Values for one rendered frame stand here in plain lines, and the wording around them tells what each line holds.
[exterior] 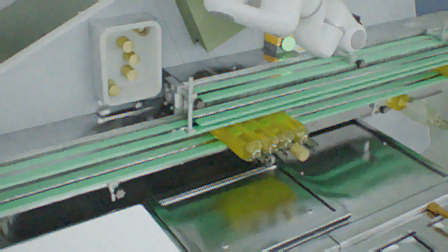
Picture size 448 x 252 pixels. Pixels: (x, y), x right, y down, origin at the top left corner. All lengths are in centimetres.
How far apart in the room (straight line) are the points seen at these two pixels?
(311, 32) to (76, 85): 68
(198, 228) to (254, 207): 18
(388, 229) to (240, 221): 41
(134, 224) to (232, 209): 27
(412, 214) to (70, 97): 102
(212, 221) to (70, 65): 57
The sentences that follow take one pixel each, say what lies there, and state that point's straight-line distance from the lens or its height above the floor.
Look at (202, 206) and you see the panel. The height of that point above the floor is 108.
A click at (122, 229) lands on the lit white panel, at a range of 151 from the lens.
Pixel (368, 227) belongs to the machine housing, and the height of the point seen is 138.
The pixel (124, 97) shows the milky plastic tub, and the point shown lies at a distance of 160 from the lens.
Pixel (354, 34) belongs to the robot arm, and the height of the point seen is 123.
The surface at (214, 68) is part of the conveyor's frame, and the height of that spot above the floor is 83.
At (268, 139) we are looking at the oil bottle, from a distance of 161.
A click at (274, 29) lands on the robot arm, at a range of 114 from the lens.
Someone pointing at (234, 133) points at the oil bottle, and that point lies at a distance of 162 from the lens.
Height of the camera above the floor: 215
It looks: 46 degrees down
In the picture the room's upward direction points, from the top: 128 degrees clockwise
